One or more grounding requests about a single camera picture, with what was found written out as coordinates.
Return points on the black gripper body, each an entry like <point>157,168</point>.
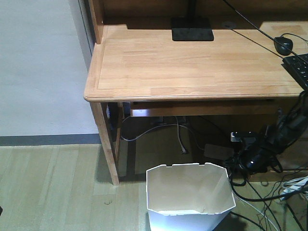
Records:
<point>257,155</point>

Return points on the white plastic trash bin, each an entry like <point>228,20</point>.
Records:
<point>188,197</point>

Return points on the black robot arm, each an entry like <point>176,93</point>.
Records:
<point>288,128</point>

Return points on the white power strip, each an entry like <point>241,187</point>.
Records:
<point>218,152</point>

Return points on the black keyboard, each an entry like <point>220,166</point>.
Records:
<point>298,69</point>

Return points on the black computer mouse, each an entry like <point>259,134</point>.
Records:
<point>283,45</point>

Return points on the wooden desk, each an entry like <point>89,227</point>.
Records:
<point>136,60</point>

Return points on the black monitor stand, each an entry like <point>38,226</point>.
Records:
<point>191,27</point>

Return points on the gripper mounted camera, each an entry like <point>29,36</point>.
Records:
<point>247,137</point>

